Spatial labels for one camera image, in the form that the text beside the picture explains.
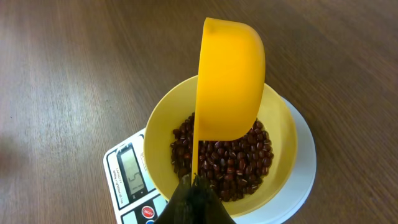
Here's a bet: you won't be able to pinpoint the pale yellow plastic bowl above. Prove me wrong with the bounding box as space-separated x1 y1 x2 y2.
143 77 298 218

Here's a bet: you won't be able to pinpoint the white digital kitchen scale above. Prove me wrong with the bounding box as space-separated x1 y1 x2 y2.
103 100 317 223

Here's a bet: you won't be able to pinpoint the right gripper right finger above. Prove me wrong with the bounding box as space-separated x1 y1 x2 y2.
194 176 235 224

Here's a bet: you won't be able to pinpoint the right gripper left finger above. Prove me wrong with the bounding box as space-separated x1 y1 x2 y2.
154 174 195 224

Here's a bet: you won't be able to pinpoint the red beans in bowl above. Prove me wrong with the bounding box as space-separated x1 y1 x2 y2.
170 114 274 202

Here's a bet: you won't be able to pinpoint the yellow plastic measuring scoop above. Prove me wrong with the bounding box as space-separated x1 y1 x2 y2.
191 17 266 178

